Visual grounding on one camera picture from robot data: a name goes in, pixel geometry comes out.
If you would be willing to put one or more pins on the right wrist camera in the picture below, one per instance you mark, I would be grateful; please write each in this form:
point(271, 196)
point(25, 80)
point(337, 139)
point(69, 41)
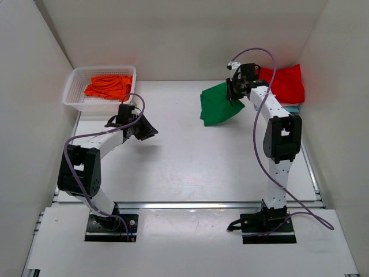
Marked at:
point(233, 65)

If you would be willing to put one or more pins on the red folded t shirt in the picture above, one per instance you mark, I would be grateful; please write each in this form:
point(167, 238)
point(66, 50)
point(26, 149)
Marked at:
point(288, 86)

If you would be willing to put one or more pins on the orange t shirt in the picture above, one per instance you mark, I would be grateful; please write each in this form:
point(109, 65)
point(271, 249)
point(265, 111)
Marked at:
point(110, 87)

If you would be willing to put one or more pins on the green t shirt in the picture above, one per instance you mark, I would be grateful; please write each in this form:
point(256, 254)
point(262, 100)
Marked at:
point(215, 108)

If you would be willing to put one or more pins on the light blue folded t shirt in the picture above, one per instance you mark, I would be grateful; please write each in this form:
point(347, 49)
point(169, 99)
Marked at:
point(292, 109)

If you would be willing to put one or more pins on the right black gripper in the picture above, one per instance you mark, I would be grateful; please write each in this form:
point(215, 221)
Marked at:
point(231, 96)

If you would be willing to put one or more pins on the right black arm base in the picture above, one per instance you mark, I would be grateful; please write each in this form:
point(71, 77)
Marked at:
point(267, 226)

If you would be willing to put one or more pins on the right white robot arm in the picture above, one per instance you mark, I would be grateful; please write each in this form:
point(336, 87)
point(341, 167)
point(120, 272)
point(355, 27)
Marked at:
point(281, 142)

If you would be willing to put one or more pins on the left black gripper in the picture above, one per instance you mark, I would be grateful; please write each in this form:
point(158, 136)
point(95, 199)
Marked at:
point(148, 130)

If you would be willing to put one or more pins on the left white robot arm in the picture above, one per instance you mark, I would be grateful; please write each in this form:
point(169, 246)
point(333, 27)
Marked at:
point(80, 171)

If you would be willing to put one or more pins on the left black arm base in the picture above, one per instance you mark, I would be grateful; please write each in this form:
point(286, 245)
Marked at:
point(101, 229)

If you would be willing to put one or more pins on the white plastic basket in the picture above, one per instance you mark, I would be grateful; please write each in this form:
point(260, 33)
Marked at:
point(80, 78)

